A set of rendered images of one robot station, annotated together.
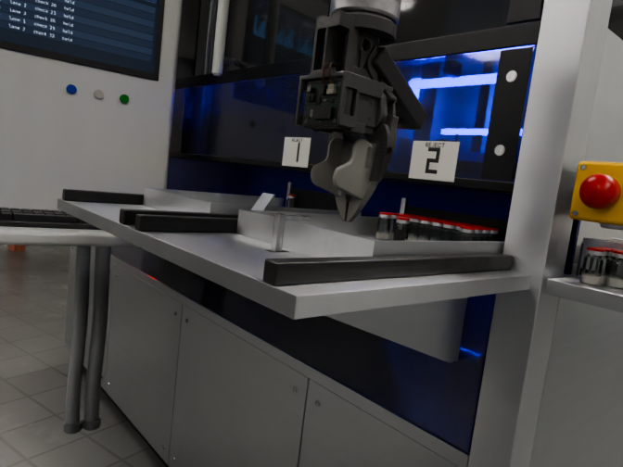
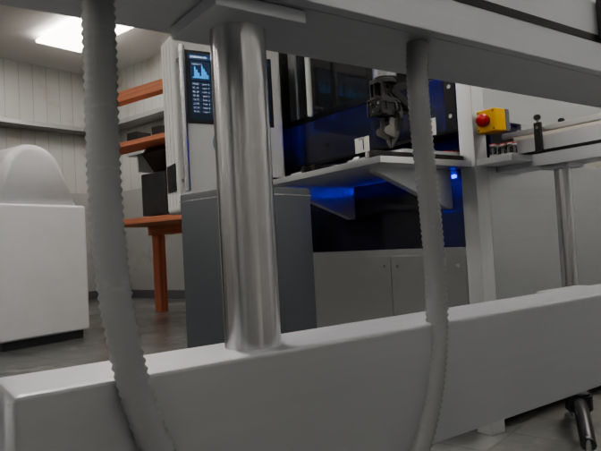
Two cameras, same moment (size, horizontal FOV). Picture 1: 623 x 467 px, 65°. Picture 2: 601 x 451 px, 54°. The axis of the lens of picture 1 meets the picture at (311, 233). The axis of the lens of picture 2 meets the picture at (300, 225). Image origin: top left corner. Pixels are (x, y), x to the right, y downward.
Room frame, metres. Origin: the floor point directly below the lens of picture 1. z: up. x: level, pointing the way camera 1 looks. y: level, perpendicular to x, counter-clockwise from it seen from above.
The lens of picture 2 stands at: (-1.32, 0.06, 0.64)
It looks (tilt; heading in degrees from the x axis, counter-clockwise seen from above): 2 degrees up; 6
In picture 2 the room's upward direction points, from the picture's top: 3 degrees counter-clockwise
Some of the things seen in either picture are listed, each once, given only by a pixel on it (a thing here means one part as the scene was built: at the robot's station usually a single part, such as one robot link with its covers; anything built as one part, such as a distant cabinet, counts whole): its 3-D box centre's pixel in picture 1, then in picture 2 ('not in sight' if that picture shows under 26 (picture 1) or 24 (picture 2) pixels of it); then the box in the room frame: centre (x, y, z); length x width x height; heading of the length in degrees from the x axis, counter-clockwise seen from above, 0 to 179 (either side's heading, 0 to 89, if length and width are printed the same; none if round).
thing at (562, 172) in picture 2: not in sight; (571, 288); (0.60, -0.56, 0.46); 0.09 x 0.09 x 0.77; 42
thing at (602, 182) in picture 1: (601, 192); (483, 120); (0.58, -0.33, 0.99); 0.04 x 0.04 x 0.04; 42
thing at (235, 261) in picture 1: (274, 236); (362, 176); (0.80, 0.06, 0.87); 0.70 x 0.48 x 0.02; 42
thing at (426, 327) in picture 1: (380, 328); (412, 189); (0.60, -0.10, 0.79); 0.34 x 0.03 x 0.13; 132
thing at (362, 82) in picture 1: (351, 81); (384, 98); (0.55, -0.02, 1.08); 0.09 x 0.08 x 0.12; 132
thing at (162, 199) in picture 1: (253, 208); not in sight; (0.97, 0.12, 0.90); 0.34 x 0.26 x 0.04; 132
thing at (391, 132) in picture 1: (374, 141); (395, 117); (0.55, -0.06, 1.02); 0.05 x 0.02 x 0.09; 42
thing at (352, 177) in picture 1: (351, 181); (390, 131); (0.54, -0.04, 0.97); 0.06 x 0.03 x 0.09; 132
